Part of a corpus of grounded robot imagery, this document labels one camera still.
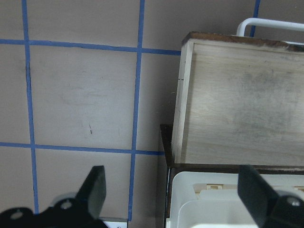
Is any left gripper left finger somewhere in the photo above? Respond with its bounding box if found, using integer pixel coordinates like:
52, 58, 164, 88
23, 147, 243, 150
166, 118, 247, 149
76, 165, 106, 219

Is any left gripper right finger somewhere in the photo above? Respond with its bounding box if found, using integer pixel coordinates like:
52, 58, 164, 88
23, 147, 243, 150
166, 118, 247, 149
237, 165, 279, 227

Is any wooden drawer with white handle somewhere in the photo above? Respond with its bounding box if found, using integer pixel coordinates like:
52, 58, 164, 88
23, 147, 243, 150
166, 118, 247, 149
171, 18, 304, 166

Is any white plastic storage bin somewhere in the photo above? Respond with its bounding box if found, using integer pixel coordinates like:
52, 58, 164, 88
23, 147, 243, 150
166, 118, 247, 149
165, 171, 304, 228

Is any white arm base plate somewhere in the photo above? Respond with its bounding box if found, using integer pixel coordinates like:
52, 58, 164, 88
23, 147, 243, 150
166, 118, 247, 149
100, 217, 128, 228

